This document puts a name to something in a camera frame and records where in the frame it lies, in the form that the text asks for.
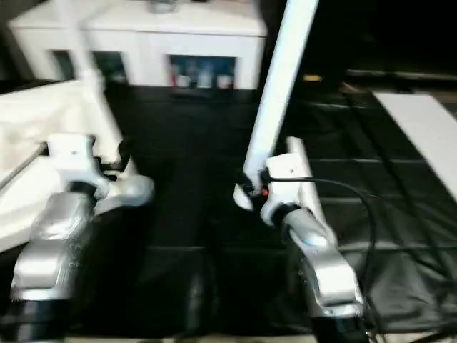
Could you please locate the black table mat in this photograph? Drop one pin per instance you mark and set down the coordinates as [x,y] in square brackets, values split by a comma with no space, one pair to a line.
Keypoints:
[196,143]

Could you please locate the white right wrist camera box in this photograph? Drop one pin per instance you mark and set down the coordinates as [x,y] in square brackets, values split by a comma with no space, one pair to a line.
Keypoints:
[289,168]

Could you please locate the white cabinet with glass doors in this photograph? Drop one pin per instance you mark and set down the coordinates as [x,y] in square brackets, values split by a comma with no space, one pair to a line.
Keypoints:
[143,43]

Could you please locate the white flat board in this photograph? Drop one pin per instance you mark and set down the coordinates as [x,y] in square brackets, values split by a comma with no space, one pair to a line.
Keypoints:
[421,125]

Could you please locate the black white spotted toy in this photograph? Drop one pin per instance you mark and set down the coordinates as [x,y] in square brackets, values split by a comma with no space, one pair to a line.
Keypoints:
[160,5]

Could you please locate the black cabinet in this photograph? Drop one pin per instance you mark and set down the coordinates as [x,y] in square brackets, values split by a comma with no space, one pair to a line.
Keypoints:
[375,35]

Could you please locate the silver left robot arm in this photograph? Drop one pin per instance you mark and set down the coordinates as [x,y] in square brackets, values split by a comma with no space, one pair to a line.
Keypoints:
[53,228]

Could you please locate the white plastic table leg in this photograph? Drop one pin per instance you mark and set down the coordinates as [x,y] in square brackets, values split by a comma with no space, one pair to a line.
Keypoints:
[315,200]
[278,89]
[84,53]

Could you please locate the white plastic table top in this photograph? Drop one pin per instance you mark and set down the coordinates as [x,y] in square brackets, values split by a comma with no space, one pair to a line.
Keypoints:
[21,125]

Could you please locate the small yellow label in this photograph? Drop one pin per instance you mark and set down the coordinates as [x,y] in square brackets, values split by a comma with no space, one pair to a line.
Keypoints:
[313,78]

